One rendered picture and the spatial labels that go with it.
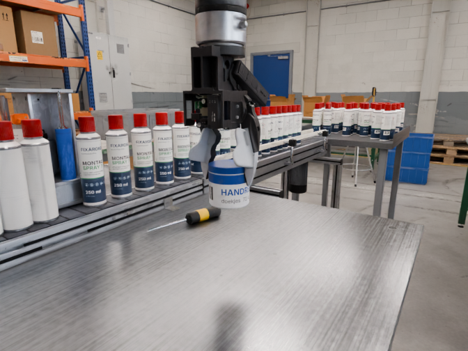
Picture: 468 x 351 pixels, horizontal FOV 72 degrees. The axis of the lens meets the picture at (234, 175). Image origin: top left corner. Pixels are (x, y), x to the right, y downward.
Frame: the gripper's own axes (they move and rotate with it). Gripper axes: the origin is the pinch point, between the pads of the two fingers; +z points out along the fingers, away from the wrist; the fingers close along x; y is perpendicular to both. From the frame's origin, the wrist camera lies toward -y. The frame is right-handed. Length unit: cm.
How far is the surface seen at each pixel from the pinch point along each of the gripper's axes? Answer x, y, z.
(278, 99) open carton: -210, -495, -7
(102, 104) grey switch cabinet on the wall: -441, -308, 1
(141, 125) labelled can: -35.4, -13.8, -5.9
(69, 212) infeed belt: -37.2, 6.6, 11.9
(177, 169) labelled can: -35.9, -27.3, 8.5
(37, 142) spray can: -35.8, 12.2, -4.4
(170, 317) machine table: 0.8, 16.5, 16.9
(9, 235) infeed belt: -35.4, 19.6, 11.9
